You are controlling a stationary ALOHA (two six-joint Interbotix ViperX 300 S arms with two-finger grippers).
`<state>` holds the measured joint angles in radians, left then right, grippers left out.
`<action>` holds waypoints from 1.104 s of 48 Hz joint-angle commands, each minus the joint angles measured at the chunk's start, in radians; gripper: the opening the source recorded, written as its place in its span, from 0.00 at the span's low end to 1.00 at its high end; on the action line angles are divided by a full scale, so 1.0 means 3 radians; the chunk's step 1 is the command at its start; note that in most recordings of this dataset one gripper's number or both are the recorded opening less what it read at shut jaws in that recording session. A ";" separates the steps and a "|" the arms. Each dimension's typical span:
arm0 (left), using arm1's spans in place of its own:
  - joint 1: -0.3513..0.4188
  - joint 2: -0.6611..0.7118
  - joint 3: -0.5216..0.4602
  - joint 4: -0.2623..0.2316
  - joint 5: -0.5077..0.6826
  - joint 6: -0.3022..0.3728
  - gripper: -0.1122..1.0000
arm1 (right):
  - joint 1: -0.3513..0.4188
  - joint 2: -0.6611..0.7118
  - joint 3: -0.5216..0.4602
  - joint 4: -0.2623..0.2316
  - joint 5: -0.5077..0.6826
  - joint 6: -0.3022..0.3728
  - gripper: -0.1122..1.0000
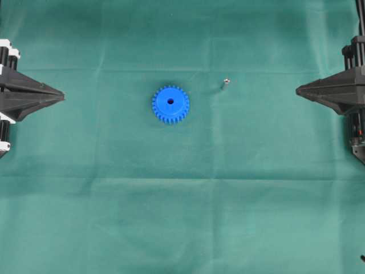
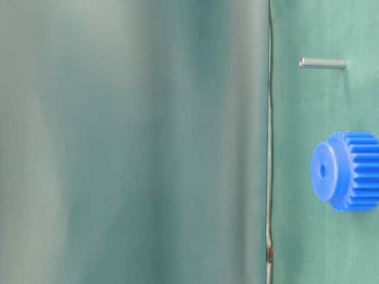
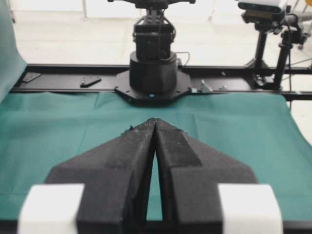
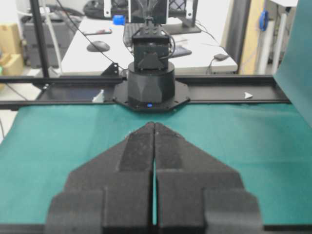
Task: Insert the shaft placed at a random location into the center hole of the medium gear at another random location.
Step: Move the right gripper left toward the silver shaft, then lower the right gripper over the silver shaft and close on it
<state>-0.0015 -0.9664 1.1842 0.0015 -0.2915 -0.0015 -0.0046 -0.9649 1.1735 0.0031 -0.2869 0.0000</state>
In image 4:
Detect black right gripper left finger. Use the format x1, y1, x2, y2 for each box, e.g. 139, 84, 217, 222
44, 122, 155, 234

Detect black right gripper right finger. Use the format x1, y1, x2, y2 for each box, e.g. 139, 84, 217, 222
155, 123, 263, 234

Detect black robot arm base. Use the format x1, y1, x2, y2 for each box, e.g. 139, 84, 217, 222
113, 22, 191, 112

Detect green felt table mat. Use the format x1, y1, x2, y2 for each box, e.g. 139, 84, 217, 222
0, 104, 312, 225

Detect black computer mouse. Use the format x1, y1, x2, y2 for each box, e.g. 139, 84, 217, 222
86, 40, 110, 52

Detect white office desk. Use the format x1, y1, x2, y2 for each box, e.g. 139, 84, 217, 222
61, 18, 238, 75

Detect green backdrop sheet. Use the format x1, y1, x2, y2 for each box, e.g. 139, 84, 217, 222
273, 0, 312, 125

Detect black keyboard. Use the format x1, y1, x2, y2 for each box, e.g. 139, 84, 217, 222
123, 23, 143, 47

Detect grey filing cabinet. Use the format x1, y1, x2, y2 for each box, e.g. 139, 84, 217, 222
23, 21, 74, 69

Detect cardboard boxes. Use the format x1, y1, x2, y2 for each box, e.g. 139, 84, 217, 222
0, 23, 24, 76

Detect blue bottle cap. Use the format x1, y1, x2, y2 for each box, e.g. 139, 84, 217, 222
113, 15, 125, 25

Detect black monitor with stand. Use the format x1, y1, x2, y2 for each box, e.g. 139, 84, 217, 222
103, 0, 201, 35

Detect blue tape roll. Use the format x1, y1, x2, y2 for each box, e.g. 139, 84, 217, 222
259, 9, 269, 32

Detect black aluminium frame rail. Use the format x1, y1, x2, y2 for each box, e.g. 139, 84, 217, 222
0, 75, 290, 112

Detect black vertical frame post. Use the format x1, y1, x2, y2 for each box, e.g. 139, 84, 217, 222
29, 0, 50, 78

